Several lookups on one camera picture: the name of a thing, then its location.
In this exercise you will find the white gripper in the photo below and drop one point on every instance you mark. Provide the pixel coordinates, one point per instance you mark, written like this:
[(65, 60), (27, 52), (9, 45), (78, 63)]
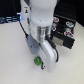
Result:
[(48, 56)]

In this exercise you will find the black kcup holder drawer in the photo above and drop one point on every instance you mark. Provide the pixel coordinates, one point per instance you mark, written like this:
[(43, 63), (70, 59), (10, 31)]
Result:
[(59, 36)]

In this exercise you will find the red white kcup pod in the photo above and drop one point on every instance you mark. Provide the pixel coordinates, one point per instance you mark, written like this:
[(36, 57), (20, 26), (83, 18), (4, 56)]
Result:
[(69, 34)]

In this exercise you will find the dark kcup pod back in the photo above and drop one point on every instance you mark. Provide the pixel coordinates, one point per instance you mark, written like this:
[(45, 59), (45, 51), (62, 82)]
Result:
[(56, 20)]

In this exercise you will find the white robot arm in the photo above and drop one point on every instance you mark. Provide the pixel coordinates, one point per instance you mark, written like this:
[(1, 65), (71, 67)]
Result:
[(40, 20)]

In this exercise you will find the red kcup pod front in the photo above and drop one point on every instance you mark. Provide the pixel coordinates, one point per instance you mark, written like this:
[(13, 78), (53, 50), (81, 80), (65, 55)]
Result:
[(54, 28)]

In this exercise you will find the blue white kcup pod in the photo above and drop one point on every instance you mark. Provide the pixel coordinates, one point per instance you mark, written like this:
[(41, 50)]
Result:
[(69, 24)]

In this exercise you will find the green white kcup pod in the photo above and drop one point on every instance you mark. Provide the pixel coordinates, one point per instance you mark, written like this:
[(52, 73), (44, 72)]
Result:
[(37, 61)]

